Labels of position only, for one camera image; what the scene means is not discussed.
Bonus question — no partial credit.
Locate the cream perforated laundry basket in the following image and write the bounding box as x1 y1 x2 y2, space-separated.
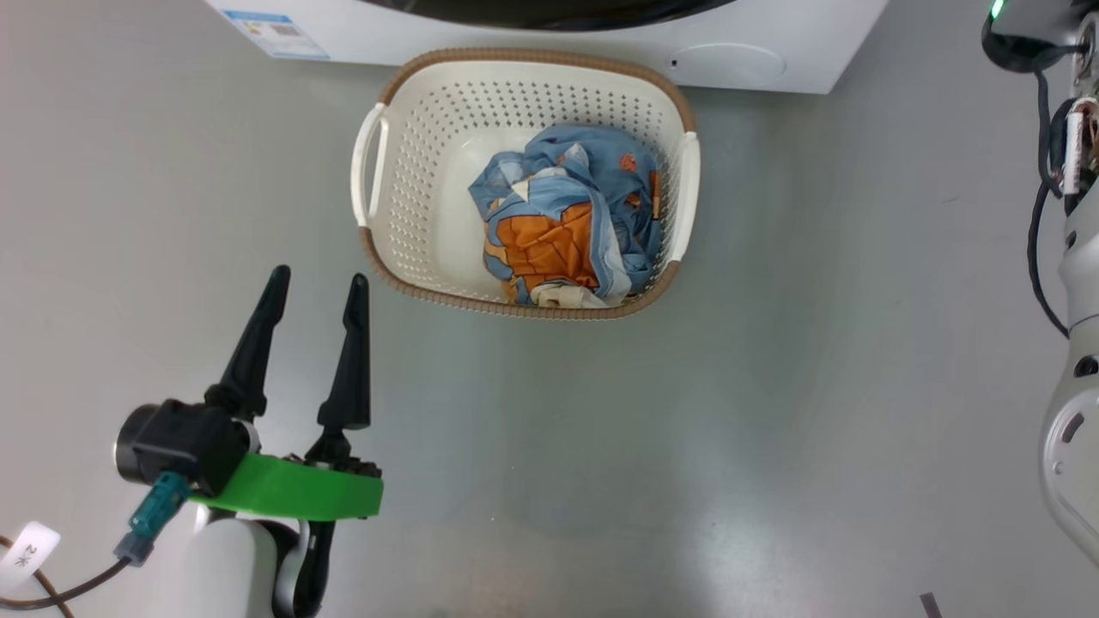
350 48 701 321

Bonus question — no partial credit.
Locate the white cable tag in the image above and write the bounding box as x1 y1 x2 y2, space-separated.
0 521 61 593

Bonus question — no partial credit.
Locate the light blue orange garment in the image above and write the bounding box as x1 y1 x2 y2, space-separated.
468 150 632 308

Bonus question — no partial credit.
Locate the left camera teal plug cable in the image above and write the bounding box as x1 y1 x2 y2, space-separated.
0 470 190 612

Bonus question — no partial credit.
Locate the white front-load washing machine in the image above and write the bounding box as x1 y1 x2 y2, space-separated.
204 0 890 95

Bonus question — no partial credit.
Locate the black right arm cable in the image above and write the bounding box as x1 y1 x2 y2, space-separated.
1027 69 1074 337

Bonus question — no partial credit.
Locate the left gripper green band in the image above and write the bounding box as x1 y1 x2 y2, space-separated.
191 264 385 522

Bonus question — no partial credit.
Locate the blue energy label sticker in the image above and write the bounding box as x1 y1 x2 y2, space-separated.
222 9 331 61

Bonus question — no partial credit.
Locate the dark blue printed garment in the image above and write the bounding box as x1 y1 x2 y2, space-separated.
524 124 664 297

